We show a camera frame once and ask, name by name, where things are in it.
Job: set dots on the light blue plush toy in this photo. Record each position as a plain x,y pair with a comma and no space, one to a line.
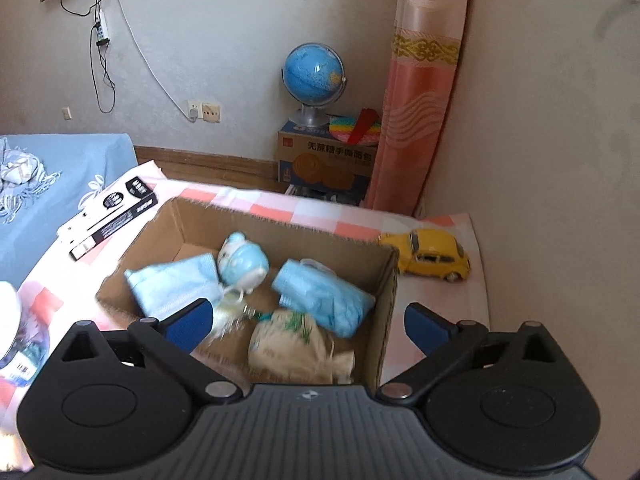
245,262

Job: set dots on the blue desk globe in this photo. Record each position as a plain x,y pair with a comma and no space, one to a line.
312,70

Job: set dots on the rainbow pop toy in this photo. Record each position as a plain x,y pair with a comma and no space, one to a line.
345,127

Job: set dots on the blue white fringed scarf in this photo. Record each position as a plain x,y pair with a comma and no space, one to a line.
20,170

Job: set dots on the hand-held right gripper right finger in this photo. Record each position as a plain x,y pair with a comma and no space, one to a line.
425,330

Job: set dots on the black and white pen box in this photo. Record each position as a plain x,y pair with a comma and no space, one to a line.
120,205

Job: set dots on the blue floral sofa cover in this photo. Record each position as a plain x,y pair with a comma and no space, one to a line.
75,170

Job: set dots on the red plastic toy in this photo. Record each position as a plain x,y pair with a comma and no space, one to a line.
362,125

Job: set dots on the white wall socket with plug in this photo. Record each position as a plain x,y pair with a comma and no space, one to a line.
194,109

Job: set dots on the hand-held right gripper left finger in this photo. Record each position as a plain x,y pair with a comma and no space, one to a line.
192,327

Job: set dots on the yellow toy car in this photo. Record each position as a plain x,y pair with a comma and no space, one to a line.
430,252

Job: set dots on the beige partition board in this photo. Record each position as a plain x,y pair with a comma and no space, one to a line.
550,160

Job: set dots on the cream tassel with teal bead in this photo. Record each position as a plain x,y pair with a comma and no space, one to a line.
227,312

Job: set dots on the pink patterned curtain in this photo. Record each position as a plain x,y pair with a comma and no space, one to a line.
420,110

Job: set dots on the brown cardboard box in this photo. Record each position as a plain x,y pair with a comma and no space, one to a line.
382,320

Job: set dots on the printed cardboard carton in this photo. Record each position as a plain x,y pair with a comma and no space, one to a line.
325,160

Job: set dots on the small wall outlet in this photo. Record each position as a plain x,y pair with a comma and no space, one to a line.
66,112

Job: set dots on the plastic jar with white lid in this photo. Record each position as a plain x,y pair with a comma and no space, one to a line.
15,330

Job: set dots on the beige wall socket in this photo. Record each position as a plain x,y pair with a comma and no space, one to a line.
210,112

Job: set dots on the light blue face mask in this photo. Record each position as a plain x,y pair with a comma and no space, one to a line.
170,280

